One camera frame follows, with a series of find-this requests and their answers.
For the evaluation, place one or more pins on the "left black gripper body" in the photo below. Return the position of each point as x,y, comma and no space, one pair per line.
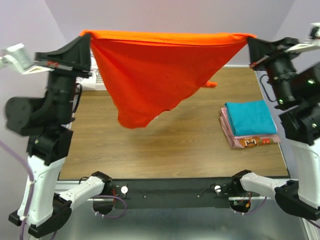
61,86

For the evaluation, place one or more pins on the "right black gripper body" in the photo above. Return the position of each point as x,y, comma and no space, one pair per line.
278,69

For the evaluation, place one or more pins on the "orange t shirt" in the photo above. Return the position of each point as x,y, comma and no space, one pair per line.
148,73

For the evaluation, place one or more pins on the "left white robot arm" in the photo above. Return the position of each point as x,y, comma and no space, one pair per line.
45,122

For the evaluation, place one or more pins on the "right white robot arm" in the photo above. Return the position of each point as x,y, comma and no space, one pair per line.
302,130

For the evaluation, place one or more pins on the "white plastic basket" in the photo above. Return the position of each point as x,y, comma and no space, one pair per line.
94,82

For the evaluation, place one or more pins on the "teal folded t shirt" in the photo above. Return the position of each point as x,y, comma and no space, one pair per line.
250,118

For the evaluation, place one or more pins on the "pink folded t shirt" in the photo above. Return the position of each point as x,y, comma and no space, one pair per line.
243,142

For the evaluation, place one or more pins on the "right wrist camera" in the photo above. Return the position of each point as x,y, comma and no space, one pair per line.
307,37

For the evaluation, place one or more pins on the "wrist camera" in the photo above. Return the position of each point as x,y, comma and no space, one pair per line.
17,58
307,37

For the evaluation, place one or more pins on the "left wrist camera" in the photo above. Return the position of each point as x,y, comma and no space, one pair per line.
17,58

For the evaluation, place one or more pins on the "aluminium frame rail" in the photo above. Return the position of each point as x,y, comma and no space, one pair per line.
266,186

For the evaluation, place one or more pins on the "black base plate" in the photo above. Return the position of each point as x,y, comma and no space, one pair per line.
169,193

